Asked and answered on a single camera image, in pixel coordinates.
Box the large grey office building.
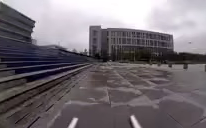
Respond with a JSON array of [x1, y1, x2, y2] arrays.
[[88, 25, 175, 62]]

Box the robot's own part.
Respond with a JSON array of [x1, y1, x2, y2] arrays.
[[129, 114, 143, 128], [67, 116, 79, 128]]

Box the wide grey stone steps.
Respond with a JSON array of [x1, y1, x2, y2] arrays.
[[0, 34, 97, 128]]

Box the row of bollards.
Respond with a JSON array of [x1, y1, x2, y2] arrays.
[[147, 61, 206, 74]]

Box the grey layered building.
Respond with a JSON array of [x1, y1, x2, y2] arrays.
[[0, 1, 37, 44]]

